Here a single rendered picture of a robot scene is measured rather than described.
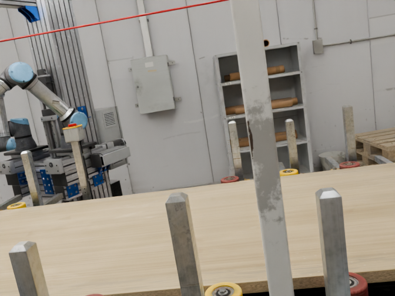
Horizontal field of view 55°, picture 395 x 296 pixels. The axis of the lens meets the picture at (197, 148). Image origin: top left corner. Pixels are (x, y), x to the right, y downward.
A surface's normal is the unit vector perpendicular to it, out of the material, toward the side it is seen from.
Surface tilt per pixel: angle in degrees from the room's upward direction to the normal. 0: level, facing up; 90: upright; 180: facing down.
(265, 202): 90
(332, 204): 90
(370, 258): 0
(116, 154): 90
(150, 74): 90
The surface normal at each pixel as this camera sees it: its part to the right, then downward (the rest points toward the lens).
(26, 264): -0.10, 0.20
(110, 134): 0.85, -0.04
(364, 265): -0.15, -0.97
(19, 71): 0.56, -0.04
